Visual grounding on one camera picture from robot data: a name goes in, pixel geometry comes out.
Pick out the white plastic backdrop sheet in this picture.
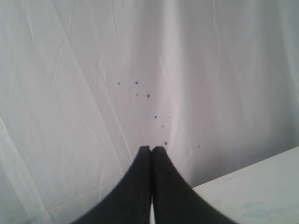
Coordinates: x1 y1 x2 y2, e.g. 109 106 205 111
0 0 299 224

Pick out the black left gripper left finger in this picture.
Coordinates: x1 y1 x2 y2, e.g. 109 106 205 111
74 146 152 224

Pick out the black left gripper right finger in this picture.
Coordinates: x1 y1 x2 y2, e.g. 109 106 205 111
151 147 231 224

